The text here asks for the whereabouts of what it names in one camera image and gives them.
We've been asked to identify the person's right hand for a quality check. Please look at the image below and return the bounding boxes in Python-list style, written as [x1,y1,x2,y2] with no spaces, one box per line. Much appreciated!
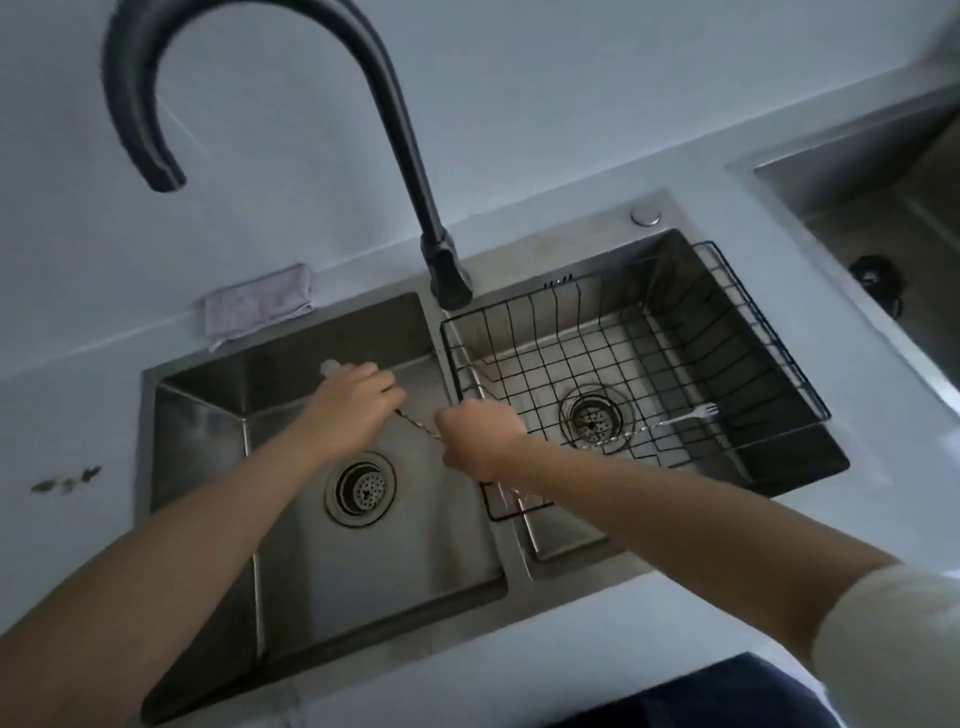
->
[435,399,529,482]

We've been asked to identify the person's left hand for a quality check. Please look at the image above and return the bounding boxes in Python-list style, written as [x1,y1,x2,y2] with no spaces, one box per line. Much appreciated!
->
[297,362,408,460]

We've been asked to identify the white utensil with twisted handle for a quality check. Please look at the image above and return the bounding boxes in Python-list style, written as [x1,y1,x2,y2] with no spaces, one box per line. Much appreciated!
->
[320,359,453,453]

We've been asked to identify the person's left forearm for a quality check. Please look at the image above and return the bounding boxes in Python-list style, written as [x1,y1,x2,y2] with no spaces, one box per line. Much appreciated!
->
[0,429,354,728]

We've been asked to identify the person's right forearm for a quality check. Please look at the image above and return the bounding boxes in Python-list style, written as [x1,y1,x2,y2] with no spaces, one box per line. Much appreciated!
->
[480,433,901,680]

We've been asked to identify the round metal drain strainer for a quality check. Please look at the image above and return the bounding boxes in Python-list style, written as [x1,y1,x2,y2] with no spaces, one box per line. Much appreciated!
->
[324,451,397,529]
[558,385,636,452]

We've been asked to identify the purple folded cloth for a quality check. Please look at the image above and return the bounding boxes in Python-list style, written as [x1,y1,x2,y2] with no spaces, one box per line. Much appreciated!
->
[204,262,318,353]

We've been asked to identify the stainless steel double sink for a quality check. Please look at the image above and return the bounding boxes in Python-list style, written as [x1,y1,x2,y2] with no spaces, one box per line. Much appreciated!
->
[138,191,852,726]

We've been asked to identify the black curved faucet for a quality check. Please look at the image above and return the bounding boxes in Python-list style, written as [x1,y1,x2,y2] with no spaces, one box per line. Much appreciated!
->
[102,0,475,312]

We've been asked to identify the dark debris bits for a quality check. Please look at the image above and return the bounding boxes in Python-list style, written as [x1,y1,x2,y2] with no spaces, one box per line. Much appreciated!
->
[30,465,103,496]

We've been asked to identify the dark trousers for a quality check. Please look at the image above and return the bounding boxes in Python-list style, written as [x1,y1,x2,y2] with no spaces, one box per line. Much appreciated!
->
[553,652,835,728]

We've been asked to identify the black round drain stopper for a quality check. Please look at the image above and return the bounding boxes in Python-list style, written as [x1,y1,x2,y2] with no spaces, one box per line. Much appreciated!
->
[848,255,907,317]

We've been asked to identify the white sleeve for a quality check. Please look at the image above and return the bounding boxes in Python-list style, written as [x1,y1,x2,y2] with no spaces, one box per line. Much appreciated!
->
[813,562,960,728]

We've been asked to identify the single stainless steel sink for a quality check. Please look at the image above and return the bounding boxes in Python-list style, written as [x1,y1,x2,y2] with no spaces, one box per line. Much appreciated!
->
[748,96,960,410]

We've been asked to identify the white fork with twisted handle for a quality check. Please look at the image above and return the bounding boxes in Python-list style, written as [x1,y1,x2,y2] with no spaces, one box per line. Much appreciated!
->
[592,402,720,451]

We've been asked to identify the black wire dish basket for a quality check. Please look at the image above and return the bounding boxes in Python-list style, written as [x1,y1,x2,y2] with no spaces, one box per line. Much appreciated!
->
[438,241,833,524]

